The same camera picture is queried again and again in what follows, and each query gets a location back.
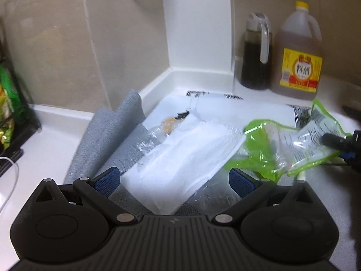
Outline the clear plastic wrap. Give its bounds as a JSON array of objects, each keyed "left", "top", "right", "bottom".
[{"left": 137, "top": 106, "right": 246, "bottom": 206}]

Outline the black wire rack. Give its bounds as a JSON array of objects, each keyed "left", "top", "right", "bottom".
[{"left": 0, "top": 20, "right": 43, "bottom": 177}]

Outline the green snack packet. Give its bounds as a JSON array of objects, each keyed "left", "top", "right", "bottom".
[{"left": 0, "top": 62, "right": 22, "bottom": 151}]

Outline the green clear plastic package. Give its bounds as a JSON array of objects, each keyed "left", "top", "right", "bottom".
[{"left": 227, "top": 99, "right": 354, "bottom": 182}]

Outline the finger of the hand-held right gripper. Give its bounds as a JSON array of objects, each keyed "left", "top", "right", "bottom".
[
  {"left": 340, "top": 150, "right": 361, "bottom": 173},
  {"left": 322, "top": 130, "right": 361, "bottom": 151}
]

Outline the dark sauce dispenser bottle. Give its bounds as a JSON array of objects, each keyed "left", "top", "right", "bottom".
[{"left": 241, "top": 12, "right": 273, "bottom": 90}]

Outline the grey cloth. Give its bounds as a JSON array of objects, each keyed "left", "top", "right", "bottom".
[{"left": 64, "top": 90, "right": 204, "bottom": 218}]

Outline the brown jug with yellow label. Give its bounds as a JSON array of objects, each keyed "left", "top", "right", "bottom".
[{"left": 271, "top": 1, "right": 324, "bottom": 101}]

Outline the white paper napkin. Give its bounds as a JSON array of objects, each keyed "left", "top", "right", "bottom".
[{"left": 121, "top": 119, "right": 247, "bottom": 215}]

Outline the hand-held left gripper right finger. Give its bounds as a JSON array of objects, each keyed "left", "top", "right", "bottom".
[{"left": 213, "top": 167, "right": 314, "bottom": 224}]

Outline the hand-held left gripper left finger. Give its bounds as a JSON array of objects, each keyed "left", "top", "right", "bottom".
[{"left": 35, "top": 166, "right": 139, "bottom": 223}]

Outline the orange food scrap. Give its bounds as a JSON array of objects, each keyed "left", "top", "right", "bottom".
[{"left": 164, "top": 118, "right": 181, "bottom": 133}]

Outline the white cable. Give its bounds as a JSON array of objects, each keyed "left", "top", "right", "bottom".
[{"left": 0, "top": 157, "right": 21, "bottom": 214}]

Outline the white sheet with black print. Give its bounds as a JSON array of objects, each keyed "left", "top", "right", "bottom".
[{"left": 141, "top": 90, "right": 312, "bottom": 136}]

